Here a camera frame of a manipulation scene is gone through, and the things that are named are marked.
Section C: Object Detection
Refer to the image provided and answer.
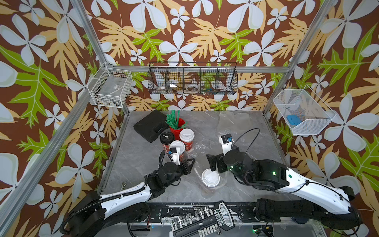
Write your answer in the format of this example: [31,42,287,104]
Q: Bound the clear plastic bag far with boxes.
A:
[215,111,262,139]

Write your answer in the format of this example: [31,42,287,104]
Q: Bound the white lid cup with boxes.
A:
[179,128,195,151]
[201,168,221,188]
[169,140,186,161]

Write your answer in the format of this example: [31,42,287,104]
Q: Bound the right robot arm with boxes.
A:
[206,149,363,231]

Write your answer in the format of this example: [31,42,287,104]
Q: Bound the white wire basket right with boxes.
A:
[273,86,337,136]

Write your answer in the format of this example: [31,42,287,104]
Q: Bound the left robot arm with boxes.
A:
[59,159,195,237]

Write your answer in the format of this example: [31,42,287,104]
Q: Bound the black lid red cup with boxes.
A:
[159,131,175,153]

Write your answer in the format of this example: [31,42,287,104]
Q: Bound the black mounting rail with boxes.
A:
[121,202,282,223]

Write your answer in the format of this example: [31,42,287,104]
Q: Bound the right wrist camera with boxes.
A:
[219,133,234,155]

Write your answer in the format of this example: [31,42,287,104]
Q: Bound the blue object in basket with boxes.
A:
[286,115,303,126]

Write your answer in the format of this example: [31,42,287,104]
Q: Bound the steel wrench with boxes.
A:
[120,182,127,191]

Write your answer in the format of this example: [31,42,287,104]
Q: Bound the white wire basket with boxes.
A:
[273,86,337,136]
[88,63,133,108]

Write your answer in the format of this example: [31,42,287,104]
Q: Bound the white wire basket left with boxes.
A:
[88,63,133,108]

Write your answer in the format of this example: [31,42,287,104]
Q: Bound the black wire basket centre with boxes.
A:
[147,62,238,95]

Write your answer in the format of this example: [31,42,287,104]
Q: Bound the green wrapped straws bundle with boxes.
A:
[166,110,180,129]

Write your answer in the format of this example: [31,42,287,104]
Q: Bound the red straw holder cup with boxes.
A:
[170,118,187,140]

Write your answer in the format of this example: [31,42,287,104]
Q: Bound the socket wrench set tray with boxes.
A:
[169,201,235,237]

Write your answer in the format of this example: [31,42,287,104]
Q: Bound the clear plastic carrier bag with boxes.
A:
[185,140,235,201]

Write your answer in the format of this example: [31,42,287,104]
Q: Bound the black plastic case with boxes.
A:
[133,110,169,143]

